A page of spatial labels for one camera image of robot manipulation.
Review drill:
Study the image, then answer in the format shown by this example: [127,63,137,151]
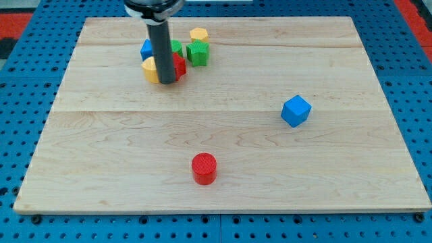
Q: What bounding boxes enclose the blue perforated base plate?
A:
[1,1,431,242]

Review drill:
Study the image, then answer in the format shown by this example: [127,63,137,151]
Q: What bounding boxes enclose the blue block behind rod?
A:
[140,39,153,61]

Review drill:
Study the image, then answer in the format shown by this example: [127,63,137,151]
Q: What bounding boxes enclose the green star block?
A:
[186,40,210,67]

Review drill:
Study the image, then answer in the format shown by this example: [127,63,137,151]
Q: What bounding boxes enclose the yellow round block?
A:
[141,57,159,84]

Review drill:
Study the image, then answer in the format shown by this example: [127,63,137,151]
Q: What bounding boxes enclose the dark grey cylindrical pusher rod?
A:
[147,21,176,84]

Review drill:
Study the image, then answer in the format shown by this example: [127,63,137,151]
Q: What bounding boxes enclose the red cylinder block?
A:
[191,153,217,186]

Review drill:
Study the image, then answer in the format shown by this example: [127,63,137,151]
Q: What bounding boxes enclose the green round block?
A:
[171,39,183,57]

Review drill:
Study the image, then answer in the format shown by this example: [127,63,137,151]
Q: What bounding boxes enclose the black and silver robot wrist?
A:
[124,0,185,26]

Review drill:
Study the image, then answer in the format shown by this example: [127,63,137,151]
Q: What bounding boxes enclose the red star block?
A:
[173,53,187,81]

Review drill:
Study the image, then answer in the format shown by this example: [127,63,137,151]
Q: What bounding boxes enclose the yellow hexagon block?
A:
[189,27,209,43]

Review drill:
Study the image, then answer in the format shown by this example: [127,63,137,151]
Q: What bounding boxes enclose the wooden board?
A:
[13,17,431,215]

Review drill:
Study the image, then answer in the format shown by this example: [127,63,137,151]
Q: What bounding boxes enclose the blue cube block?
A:
[281,95,312,128]

